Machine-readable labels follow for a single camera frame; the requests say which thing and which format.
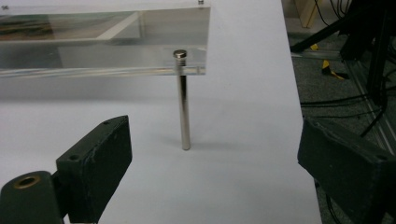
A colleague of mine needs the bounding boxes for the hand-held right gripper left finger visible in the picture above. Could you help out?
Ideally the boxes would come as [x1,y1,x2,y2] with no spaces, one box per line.
[55,115,134,224]

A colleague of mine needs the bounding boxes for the metal shelf leg post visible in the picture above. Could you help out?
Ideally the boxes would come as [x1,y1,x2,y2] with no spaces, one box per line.
[173,49,191,151]

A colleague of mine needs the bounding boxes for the black metal stand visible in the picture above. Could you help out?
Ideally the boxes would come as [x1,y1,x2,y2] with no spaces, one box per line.
[290,0,396,106]

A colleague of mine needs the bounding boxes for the black cable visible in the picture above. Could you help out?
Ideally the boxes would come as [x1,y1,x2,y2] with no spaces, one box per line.
[300,92,389,108]

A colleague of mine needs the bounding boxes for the clear acrylic raised shelf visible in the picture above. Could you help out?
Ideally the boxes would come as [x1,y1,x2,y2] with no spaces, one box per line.
[0,3,212,78]

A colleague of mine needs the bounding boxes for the yellow and black floor tape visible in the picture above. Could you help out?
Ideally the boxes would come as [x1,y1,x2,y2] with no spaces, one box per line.
[309,43,350,81]

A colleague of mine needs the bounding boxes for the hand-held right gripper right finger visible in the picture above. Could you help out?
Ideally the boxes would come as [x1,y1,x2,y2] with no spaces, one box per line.
[297,117,396,224]

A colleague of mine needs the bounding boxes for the wooden furniture leg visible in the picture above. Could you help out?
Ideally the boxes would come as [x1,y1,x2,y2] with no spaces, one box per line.
[293,0,321,29]

